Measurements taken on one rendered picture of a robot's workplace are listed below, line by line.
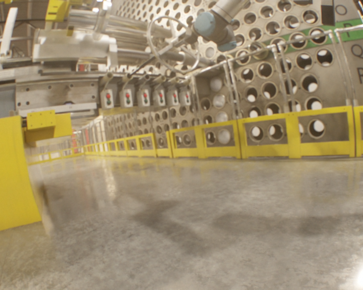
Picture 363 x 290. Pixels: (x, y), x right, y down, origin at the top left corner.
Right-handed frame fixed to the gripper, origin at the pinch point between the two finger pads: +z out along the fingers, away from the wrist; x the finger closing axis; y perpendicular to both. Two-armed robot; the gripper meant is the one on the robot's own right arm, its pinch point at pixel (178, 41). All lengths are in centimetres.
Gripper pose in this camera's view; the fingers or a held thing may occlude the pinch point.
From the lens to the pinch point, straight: 106.1
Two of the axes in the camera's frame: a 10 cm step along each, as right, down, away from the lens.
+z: -6.7, 0.4, 7.4
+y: -7.2, -2.6, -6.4
